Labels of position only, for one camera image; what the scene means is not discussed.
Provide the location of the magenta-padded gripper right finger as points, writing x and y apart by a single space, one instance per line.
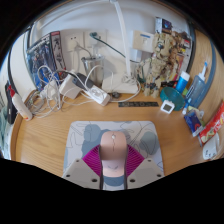
148 171

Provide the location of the grey blotch-print mouse pad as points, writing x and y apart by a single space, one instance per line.
80 133

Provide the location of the blue robot model kit box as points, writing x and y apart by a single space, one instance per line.
40 56

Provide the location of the white desk lamp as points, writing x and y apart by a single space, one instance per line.
124 43

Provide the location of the grey metal desk frame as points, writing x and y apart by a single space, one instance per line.
208 66

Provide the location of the black ruler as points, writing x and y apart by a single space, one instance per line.
138 104

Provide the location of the small white cube clock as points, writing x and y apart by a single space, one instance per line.
167 107

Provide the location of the white mug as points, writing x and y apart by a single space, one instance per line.
211 148

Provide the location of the red snack can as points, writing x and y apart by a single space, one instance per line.
213 125

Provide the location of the white charger block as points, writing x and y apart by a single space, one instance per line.
68 87

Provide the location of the blue spray bottle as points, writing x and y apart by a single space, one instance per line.
196 88

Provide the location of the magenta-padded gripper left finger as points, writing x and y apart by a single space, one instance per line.
78 171

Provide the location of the teal bowl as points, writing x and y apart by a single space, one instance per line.
175 96

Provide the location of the clear glass jar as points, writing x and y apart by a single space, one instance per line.
91 63

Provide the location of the blue packet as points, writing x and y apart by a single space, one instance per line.
194 122

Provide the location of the pink computer mouse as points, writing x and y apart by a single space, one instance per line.
113 150

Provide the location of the white power strip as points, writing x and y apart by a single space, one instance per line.
99 95

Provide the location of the tan robot figure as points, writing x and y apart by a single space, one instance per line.
160 60

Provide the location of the blue white-capped tube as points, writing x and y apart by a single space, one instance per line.
182 82

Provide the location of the white wall box blue label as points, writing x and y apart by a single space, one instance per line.
143 40

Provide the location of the colourful figure box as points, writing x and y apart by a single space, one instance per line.
164 25

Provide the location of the white wall outlet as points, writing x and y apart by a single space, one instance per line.
74 41
100 41

